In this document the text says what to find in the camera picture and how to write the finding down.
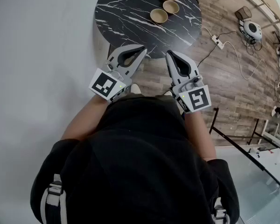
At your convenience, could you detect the white floor cable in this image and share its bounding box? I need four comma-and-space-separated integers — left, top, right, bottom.
224, 41, 269, 80

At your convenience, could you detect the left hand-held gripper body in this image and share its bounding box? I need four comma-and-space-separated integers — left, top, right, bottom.
88, 59, 134, 104

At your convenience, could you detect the black floor cable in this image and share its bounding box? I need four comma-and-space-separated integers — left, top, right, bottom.
196, 30, 238, 69

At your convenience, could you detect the person's left shoe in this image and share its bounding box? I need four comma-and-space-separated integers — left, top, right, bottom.
130, 83, 142, 95

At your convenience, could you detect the grey harness strap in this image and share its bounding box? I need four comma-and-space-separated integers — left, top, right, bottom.
40, 173, 68, 224
211, 197, 231, 224

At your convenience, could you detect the black metal frame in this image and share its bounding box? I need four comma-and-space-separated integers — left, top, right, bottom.
209, 107, 280, 172

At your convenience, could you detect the person's left forearm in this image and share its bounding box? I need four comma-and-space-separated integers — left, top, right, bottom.
60, 94, 112, 141

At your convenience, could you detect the white power strip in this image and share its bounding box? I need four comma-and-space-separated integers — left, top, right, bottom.
211, 35, 225, 50

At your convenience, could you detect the wire mesh waste basket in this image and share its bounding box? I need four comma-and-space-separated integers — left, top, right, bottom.
235, 6, 252, 20

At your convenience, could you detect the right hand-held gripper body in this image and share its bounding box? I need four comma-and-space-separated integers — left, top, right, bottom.
172, 76, 212, 114

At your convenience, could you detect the round black marble table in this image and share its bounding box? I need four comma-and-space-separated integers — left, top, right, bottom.
94, 0, 203, 59

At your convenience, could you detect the person's black shirt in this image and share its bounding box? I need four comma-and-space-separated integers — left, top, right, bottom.
29, 94, 240, 224

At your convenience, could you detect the white round floor device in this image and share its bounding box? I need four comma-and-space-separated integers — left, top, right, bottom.
243, 20, 263, 41

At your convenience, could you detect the person's right forearm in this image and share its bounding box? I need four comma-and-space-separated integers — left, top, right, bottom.
183, 110, 217, 162

